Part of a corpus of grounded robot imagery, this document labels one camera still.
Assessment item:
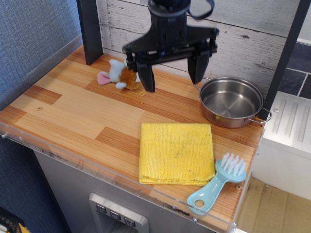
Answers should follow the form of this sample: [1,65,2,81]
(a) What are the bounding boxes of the blue brown plush toy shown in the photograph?
[97,59,141,90]

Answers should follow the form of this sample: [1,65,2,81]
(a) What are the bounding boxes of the white ribbed cabinet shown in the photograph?
[252,92,311,199]

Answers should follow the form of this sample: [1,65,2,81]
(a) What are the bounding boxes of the dark grey post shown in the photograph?
[263,0,311,110]
[76,0,103,65]

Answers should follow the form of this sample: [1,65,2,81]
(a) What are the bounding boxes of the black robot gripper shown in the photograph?
[122,12,219,92]

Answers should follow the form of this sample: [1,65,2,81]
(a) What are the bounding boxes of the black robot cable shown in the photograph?
[187,0,216,21]

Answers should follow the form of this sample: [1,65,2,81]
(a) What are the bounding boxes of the yellow cloth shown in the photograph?
[138,123,216,186]

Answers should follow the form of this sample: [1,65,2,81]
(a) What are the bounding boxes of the dark grey right post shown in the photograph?
[263,0,311,110]

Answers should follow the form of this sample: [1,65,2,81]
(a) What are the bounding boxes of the yellow object bottom left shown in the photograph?
[0,213,30,233]

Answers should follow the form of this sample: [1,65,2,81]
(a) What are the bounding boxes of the dark grey left post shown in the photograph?
[76,0,103,65]

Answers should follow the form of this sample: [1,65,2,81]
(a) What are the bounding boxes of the stainless steel pot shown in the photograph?
[194,77,272,128]

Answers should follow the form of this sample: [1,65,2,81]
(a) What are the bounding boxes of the clear acrylic table guard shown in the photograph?
[0,124,249,233]

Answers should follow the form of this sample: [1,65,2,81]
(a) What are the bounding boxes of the silver control panel with buttons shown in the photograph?
[89,193,149,233]

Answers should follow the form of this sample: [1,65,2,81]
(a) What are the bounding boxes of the light blue dish brush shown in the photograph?
[187,153,246,215]

